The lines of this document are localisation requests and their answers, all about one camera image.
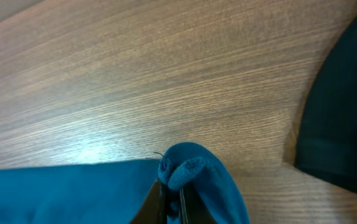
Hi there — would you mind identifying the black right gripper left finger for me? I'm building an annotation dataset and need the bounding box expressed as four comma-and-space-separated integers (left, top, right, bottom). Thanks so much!
130, 180, 167, 224

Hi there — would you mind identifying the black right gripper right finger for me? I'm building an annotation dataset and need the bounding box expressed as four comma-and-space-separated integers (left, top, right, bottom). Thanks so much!
179, 183, 217, 224

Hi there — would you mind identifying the dark blue shirt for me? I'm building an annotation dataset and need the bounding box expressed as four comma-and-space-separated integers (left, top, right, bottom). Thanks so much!
0, 142, 249, 224

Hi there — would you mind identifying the black garment at right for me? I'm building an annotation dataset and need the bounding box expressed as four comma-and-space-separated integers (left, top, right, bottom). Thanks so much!
295, 16, 357, 193

